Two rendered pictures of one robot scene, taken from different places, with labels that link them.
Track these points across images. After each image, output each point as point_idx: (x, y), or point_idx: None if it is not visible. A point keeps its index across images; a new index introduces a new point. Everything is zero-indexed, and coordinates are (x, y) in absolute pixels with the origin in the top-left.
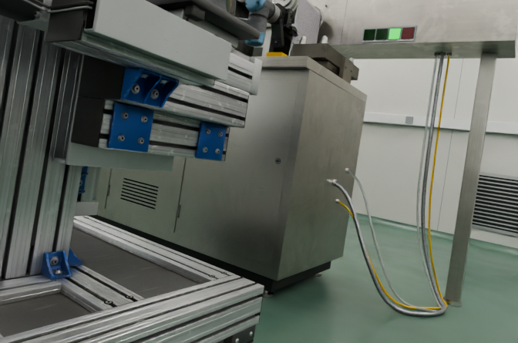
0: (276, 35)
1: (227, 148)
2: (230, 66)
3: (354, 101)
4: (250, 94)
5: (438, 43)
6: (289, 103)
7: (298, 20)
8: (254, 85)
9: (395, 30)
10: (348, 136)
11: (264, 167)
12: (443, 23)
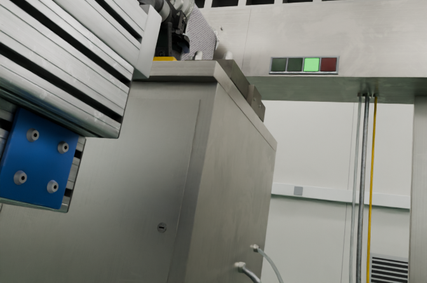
0: (161, 42)
1: (74, 206)
2: None
3: (264, 146)
4: (134, 75)
5: (366, 78)
6: (183, 132)
7: (190, 33)
8: (145, 56)
9: (311, 60)
10: (257, 196)
11: (137, 239)
12: (372, 55)
